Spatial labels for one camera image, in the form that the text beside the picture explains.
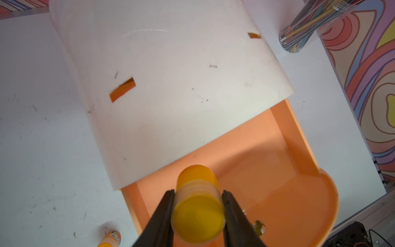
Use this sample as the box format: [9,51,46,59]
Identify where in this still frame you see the white round drawer cabinet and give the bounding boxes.
[49,1,294,190]

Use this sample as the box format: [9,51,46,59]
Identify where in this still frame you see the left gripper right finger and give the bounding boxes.
[222,190,266,247]

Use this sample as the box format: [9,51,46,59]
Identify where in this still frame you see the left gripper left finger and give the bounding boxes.
[132,189,175,247]

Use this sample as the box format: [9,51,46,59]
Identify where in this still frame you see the clear cup of brushes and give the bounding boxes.
[279,1,363,53]

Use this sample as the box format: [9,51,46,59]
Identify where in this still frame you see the peach top drawer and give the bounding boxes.
[121,100,339,247]

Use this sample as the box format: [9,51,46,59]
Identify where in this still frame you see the orange paint can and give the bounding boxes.
[97,231,121,247]
[171,165,226,245]

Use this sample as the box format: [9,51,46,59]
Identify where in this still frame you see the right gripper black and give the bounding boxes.
[323,222,372,247]

